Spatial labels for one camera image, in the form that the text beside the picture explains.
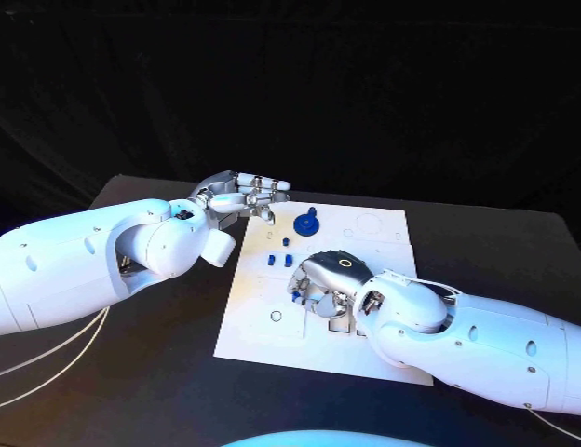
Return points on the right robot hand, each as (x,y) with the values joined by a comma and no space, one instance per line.
(335,276)

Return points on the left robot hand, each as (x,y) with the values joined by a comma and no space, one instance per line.
(230,200)

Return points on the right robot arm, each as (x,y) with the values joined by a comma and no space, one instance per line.
(491,345)

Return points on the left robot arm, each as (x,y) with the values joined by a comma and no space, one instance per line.
(68,258)

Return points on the white task board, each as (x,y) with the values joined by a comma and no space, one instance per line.
(270,314)

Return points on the blue gear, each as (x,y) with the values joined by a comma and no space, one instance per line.
(307,223)

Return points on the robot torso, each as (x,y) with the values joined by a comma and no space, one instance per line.
(320,440)

